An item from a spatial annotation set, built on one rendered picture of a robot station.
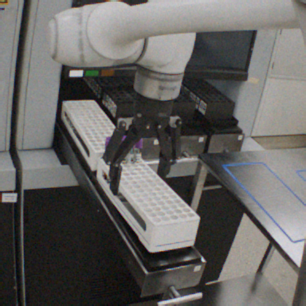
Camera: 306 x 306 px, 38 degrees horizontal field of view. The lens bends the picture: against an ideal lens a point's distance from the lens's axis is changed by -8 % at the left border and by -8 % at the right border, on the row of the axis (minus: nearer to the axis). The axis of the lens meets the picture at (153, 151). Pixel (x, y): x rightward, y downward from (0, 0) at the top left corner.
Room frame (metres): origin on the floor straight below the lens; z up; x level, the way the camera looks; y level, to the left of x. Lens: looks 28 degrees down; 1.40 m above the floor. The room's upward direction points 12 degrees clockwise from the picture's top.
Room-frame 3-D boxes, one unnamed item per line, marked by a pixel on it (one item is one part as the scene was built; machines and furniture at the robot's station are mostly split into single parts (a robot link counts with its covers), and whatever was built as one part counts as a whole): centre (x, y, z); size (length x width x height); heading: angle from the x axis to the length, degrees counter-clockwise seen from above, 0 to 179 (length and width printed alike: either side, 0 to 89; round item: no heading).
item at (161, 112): (0.87, 0.02, 1.03); 0.08 x 0.07 x 0.09; 121
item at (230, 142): (1.63, -0.06, 0.78); 0.73 x 0.14 x 0.09; 31
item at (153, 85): (0.87, 0.02, 1.10); 0.09 x 0.09 x 0.06
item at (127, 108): (1.27, 0.09, 0.85); 0.12 x 0.02 x 0.06; 122
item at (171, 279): (0.96, 0.07, 0.78); 0.73 x 0.14 x 0.09; 31
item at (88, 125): (1.11, 0.17, 0.83); 0.30 x 0.10 x 0.06; 31
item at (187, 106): (1.35, -0.05, 0.85); 0.12 x 0.02 x 0.06; 120
